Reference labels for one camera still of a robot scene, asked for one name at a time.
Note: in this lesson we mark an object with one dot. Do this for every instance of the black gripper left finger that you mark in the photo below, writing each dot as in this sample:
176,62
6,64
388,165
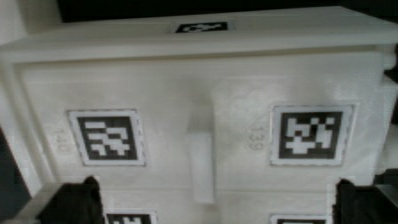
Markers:
75,206

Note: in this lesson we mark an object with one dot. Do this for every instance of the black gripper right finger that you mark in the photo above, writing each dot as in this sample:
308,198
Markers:
363,206

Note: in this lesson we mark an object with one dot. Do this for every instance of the white U-shaped workspace fence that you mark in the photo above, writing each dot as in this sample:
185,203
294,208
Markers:
29,16

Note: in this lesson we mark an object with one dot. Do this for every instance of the white cabinet body box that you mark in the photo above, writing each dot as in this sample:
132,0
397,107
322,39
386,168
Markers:
249,33

